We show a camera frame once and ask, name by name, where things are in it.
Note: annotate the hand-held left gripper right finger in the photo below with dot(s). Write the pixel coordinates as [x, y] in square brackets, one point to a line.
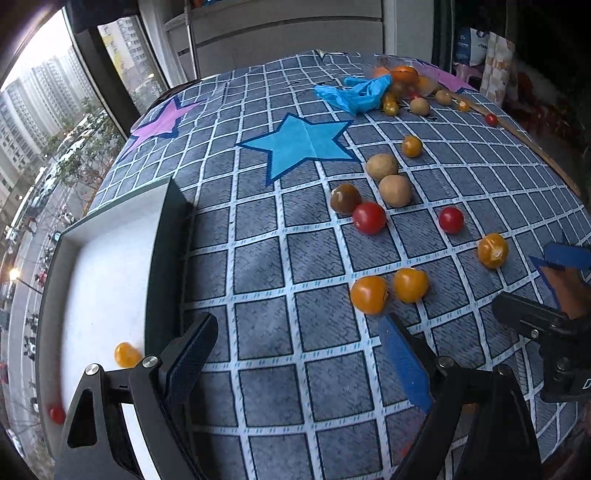
[406, 364]

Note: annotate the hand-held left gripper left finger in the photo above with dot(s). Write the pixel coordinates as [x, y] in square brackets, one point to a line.
[190, 355]

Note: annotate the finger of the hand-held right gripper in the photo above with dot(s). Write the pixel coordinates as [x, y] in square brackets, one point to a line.
[569, 255]
[531, 314]

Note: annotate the small yellow cherry tomato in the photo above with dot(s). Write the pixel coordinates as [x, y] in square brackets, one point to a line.
[126, 354]

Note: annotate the white tray with black rim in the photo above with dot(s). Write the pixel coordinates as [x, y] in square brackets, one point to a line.
[101, 295]

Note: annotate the small red cherry tomato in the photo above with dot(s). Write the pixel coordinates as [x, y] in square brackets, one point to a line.
[492, 120]
[57, 414]

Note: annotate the wooden bed edge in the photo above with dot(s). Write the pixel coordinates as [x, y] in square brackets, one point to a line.
[521, 134]

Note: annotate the checkered star print blanket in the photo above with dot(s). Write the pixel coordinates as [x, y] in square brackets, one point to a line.
[286, 230]

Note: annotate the dark brown cherry tomato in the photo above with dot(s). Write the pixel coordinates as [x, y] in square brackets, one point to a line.
[345, 198]

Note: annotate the small orange cherry tomato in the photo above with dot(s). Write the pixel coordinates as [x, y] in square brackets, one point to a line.
[463, 105]

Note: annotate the small brown kiwi fruit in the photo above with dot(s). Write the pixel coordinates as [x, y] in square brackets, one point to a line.
[443, 97]
[419, 106]

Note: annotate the patterned beige bag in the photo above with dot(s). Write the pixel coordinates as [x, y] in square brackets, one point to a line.
[497, 62]

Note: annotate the pink plastic stool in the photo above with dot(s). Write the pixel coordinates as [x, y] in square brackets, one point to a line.
[467, 71]

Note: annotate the small yellow-green cherry tomato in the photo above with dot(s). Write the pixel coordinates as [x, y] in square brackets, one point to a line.
[391, 107]

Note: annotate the white and blue bag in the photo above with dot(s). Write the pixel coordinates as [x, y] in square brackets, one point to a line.
[471, 44]

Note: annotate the clear plastic bag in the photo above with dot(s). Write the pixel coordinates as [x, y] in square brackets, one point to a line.
[418, 76]

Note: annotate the blue plastic bag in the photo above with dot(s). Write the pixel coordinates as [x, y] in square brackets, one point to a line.
[358, 92]

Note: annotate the metal pole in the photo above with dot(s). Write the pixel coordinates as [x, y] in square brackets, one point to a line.
[191, 41]

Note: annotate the white cabinet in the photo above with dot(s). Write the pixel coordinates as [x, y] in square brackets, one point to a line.
[286, 32]

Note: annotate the black window frame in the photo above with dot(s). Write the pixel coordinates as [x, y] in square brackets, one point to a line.
[99, 60]

